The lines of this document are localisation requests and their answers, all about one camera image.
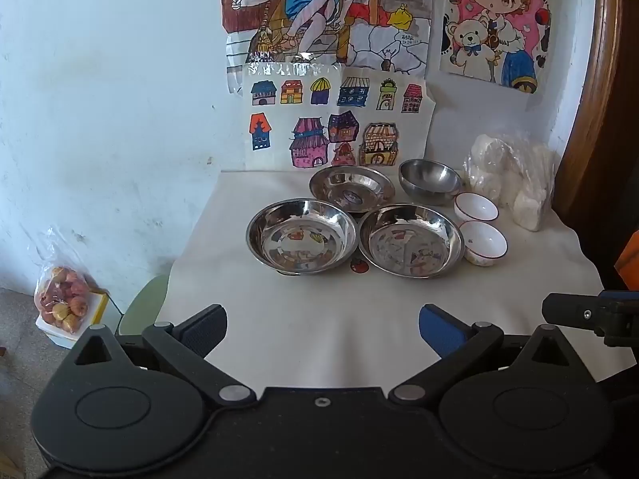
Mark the drawing of colourful houses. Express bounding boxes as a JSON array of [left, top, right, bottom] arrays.
[[244, 62, 437, 170]]

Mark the clear bag of steamed buns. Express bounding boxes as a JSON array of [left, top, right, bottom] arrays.
[[462, 132, 557, 233]]

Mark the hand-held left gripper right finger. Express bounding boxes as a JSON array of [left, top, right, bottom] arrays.
[[389, 303, 582, 407]]

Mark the white foam box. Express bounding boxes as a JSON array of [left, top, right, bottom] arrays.
[[35, 292, 123, 350]]

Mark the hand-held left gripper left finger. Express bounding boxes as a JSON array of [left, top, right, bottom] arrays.
[[62, 303, 256, 407]]

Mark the drawing of child with fan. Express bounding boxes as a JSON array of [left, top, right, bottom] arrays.
[[221, 0, 435, 93]]

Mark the green stool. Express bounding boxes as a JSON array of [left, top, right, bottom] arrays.
[[117, 275, 173, 335]]

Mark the drawing of girl with bear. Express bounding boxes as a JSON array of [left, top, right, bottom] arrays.
[[439, 0, 552, 95]]

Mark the stainless steel plate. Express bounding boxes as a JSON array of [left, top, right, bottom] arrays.
[[358, 204, 465, 280], [246, 198, 358, 276]]

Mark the white printed table cloth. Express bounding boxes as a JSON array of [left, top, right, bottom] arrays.
[[156, 168, 639, 395]]

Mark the steel plate with blue sticker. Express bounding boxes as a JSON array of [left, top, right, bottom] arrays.
[[308, 164, 397, 215]]

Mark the stainless steel bowl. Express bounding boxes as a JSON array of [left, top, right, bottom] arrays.
[[398, 158, 462, 205]]

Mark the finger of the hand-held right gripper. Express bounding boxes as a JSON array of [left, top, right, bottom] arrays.
[[542, 289, 639, 347]]

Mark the white bowl with red rim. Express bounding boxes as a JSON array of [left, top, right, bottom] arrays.
[[454, 192, 500, 223], [459, 221, 508, 266]]

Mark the clear bag of apples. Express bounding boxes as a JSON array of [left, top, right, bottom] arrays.
[[34, 227, 108, 335]]

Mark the brown wooden frame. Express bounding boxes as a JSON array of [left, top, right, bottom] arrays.
[[554, 0, 639, 220]]

